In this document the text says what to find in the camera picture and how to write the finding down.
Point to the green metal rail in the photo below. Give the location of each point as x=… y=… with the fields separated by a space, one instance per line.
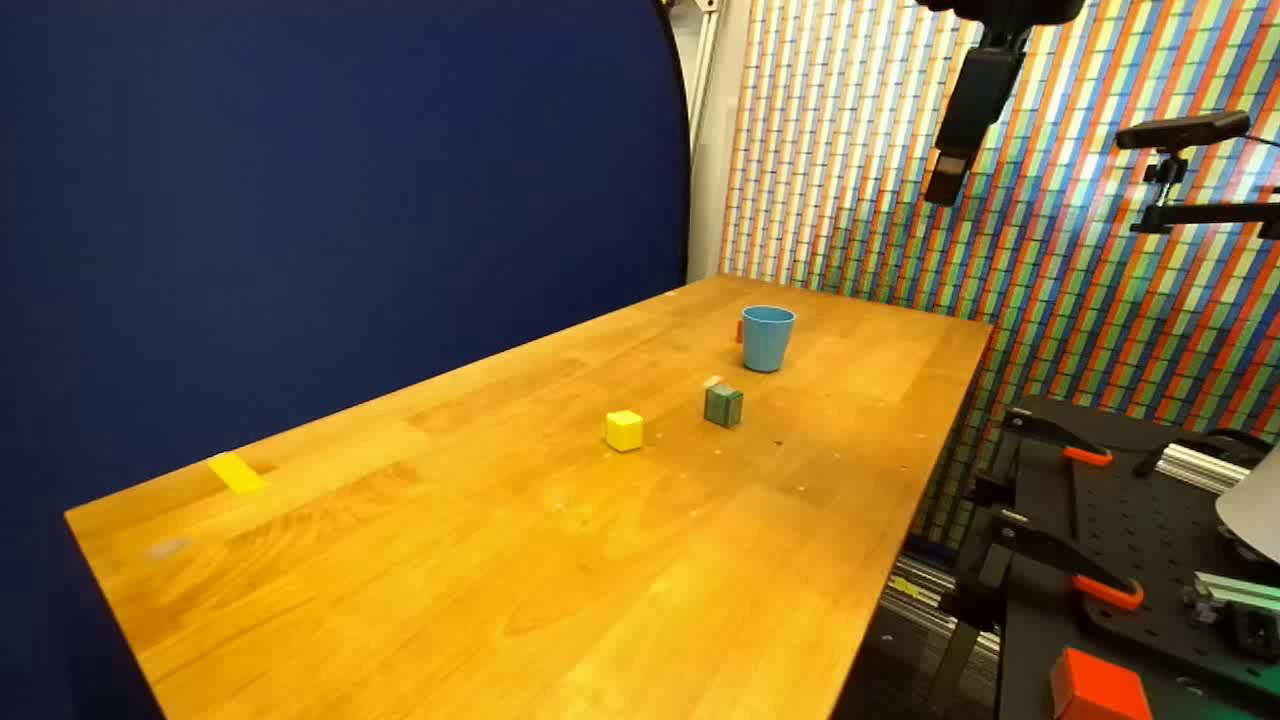
x=1232 y=594

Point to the blue cup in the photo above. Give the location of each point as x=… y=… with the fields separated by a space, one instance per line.
x=764 y=337

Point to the aluminium extrusion bar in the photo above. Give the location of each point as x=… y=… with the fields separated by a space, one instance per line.
x=1200 y=467

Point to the green block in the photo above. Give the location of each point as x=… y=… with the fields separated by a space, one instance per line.
x=723 y=407

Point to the black camera on stand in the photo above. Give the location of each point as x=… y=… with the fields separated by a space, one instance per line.
x=1180 y=131

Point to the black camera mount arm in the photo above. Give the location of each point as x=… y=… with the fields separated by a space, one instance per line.
x=1204 y=209

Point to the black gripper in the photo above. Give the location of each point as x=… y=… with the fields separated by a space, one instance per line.
x=980 y=97

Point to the yellow tape strip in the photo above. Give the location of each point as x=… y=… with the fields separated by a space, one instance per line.
x=239 y=474

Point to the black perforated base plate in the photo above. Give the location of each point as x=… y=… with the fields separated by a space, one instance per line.
x=1135 y=533

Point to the red box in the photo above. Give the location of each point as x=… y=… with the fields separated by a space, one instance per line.
x=1096 y=687

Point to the yellow block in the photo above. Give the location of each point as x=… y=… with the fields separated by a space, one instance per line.
x=622 y=428

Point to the white vertical pole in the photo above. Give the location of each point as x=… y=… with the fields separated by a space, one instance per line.
x=705 y=122

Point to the dark blue backdrop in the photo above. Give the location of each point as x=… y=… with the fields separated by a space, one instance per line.
x=333 y=226

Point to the colourful patterned backdrop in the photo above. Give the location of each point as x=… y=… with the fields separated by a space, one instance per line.
x=1065 y=265

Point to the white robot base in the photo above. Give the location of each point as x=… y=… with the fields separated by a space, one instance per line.
x=1258 y=507

